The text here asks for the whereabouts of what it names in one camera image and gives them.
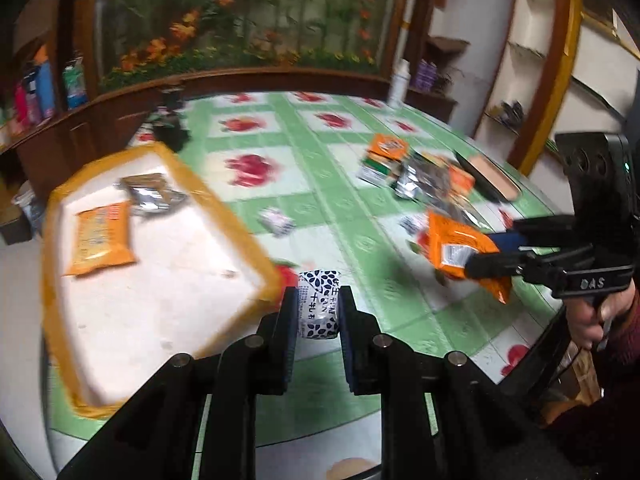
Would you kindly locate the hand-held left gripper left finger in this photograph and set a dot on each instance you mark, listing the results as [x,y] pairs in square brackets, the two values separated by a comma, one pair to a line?
[290,340]

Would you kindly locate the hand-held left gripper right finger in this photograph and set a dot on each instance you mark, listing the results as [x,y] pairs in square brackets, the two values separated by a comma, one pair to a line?
[350,350]

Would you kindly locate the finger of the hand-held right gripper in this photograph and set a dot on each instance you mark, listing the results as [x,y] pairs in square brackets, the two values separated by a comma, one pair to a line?
[487,266]
[507,241]

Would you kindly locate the white black-patterned snack packet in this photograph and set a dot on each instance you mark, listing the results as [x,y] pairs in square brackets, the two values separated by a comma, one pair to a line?
[320,305]

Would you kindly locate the yellow-taped white box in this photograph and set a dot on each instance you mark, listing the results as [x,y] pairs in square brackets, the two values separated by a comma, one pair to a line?
[150,285]

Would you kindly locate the person's right forearm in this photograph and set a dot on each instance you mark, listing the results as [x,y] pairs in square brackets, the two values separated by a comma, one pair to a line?
[615,400]

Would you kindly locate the person's right hand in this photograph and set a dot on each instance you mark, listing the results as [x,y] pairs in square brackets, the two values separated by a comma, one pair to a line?
[582,325]

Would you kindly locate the brown black-edged snack packet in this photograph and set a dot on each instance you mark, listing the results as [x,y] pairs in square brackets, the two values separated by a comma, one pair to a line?
[492,177]

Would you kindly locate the small orange snack packet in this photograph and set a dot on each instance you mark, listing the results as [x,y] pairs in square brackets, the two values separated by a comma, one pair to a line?
[462,180]

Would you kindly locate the small white snack packet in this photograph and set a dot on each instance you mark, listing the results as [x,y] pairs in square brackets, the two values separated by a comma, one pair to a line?
[412,223]
[275,221]

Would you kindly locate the silver snack packet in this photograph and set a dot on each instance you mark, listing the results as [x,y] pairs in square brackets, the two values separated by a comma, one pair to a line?
[155,200]
[422,177]

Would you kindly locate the black items on shelf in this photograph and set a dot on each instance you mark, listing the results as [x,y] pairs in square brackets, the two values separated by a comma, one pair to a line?
[512,114]

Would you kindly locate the green snack packet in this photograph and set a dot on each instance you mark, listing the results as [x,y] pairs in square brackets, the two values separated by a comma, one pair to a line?
[377,172]

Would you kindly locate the orange snack box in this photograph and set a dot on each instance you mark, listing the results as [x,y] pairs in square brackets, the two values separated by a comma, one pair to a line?
[389,147]

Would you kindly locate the white spray bottle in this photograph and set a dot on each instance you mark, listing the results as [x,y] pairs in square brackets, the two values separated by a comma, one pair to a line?
[399,82]

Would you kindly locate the wide orange snack packet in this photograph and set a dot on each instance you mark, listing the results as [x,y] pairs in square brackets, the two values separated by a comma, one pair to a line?
[102,240]

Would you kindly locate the dark brown snack packet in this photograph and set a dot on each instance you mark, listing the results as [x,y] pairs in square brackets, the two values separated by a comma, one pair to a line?
[145,181]

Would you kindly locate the large black round container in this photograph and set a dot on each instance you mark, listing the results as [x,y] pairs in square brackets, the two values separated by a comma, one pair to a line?
[170,130]

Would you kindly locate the white rolled tube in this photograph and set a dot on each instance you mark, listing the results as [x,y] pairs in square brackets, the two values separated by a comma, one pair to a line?
[408,20]

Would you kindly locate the small black round container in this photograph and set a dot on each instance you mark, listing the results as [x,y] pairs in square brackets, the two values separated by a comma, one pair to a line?
[171,95]

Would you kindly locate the wooden shelf unit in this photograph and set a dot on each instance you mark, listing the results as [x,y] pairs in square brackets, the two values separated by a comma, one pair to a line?
[50,150]

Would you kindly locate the flower picture panel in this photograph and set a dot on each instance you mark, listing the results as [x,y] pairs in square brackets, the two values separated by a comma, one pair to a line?
[250,10]

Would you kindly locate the blue bottle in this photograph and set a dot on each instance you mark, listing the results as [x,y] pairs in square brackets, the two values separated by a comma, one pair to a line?
[45,90]

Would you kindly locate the pink bottle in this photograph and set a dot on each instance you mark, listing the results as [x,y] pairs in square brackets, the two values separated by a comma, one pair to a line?
[21,105]

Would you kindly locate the white wall shelf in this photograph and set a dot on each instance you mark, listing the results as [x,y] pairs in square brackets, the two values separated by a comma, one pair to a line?
[545,50]

